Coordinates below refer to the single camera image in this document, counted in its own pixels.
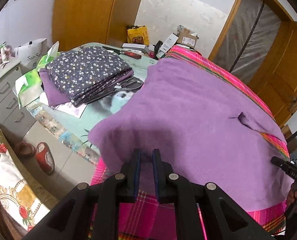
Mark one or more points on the cardboard box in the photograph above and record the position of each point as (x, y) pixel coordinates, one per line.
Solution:
(187, 38)

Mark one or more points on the grey drawer cabinet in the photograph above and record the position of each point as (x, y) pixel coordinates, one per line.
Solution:
(6, 100)

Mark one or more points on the white paper sheet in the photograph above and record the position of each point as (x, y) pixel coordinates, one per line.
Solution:
(73, 111)

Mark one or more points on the long white box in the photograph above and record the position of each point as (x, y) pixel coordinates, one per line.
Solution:
(134, 46)

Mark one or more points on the floral bed sheet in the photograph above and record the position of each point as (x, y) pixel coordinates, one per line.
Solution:
(8, 175)

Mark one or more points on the pink plaid blanket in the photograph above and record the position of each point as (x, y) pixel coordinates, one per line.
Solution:
(138, 217)

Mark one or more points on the metal scissors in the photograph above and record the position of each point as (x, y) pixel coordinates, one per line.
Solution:
(131, 83)

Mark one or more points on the brown slipper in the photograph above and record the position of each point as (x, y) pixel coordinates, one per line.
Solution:
(24, 149)

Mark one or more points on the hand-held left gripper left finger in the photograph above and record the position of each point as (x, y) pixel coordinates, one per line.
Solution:
(137, 172)

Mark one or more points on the small white box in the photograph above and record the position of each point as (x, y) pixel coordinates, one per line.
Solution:
(169, 42)

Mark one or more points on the red slipper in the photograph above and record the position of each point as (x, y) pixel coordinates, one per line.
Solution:
(45, 157)

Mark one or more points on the purple fleece garment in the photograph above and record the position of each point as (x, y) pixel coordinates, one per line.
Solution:
(188, 120)

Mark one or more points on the dark floral folded cloth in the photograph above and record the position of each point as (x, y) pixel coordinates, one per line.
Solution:
(86, 72)

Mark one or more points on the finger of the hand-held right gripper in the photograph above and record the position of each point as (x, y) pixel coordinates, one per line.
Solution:
(281, 163)

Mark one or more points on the folded purple cloth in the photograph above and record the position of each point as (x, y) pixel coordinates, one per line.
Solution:
(52, 92)

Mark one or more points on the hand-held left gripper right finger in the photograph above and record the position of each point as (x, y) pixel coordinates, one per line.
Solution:
(155, 175)

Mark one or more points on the yellow bag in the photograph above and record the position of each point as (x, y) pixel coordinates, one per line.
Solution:
(138, 36)

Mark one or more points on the wooden wardrobe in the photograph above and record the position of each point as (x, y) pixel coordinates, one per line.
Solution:
(88, 12)

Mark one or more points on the wooden door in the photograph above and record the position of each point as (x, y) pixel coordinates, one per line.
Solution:
(283, 62)

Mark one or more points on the white shopping bag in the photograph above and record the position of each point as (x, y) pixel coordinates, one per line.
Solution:
(32, 53)

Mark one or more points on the plastic-covered doorway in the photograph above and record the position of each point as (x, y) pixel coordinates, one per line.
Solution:
(253, 30)

